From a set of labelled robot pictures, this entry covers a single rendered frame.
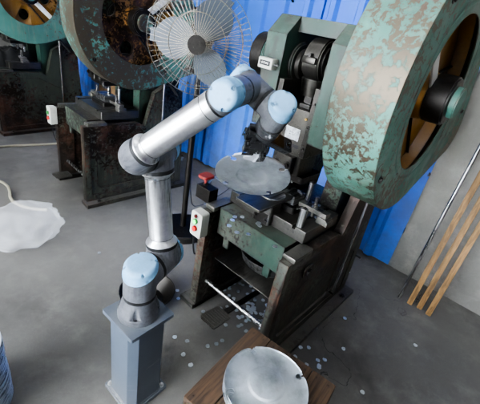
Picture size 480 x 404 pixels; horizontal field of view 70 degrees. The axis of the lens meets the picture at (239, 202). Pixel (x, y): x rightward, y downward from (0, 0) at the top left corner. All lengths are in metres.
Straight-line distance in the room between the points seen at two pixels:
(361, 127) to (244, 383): 0.90
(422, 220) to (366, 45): 1.84
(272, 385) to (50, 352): 1.05
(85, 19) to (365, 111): 1.73
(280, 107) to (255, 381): 0.90
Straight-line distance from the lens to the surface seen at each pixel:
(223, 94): 0.80
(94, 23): 2.33
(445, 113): 1.32
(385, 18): 1.04
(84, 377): 1.78
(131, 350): 1.39
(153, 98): 2.84
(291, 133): 1.50
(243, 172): 1.31
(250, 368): 1.34
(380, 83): 0.98
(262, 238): 1.52
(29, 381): 1.82
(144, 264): 1.21
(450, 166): 2.56
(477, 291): 2.80
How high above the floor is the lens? 1.45
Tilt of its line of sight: 28 degrees down
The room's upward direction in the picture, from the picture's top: 11 degrees clockwise
